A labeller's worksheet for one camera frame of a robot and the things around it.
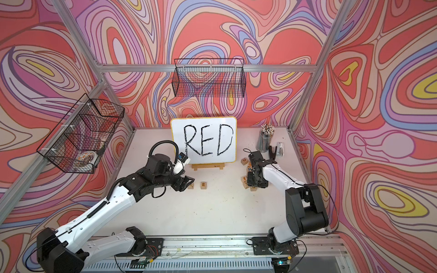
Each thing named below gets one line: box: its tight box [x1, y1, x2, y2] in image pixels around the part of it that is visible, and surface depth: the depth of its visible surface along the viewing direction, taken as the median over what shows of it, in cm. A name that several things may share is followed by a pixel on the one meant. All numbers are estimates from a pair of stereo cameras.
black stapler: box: [268, 145, 278, 160], surface depth 106 cm
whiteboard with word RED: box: [171, 116, 238, 165], surface depth 91 cm
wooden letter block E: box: [200, 181, 208, 190], surface depth 93 cm
